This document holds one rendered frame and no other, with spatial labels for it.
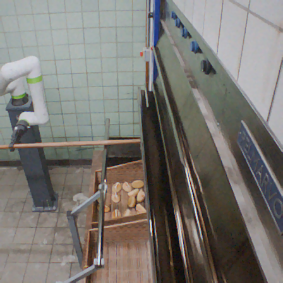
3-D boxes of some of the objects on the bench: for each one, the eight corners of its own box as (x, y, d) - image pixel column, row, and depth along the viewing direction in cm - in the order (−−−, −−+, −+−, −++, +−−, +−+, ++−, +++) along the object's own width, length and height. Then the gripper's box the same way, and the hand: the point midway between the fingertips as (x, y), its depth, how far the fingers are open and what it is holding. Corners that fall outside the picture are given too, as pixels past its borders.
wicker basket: (153, 181, 256) (154, 155, 240) (160, 235, 210) (162, 209, 195) (95, 184, 253) (92, 158, 238) (91, 237, 208) (87, 212, 192)
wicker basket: (159, 240, 207) (161, 214, 191) (168, 318, 161) (172, 296, 145) (90, 242, 205) (84, 216, 189) (83, 321, 159) (76, 299, 143)
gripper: (23, 119, 208) (13, 139, 188) (28, 138, 217) (19, 158, 197) (13, 120, 207) (2, 139, 188) (18, 138, 216) (9, 158, 197)
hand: (12, 146), depth 195 cm, fingers closed on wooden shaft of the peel, 3 cm apart
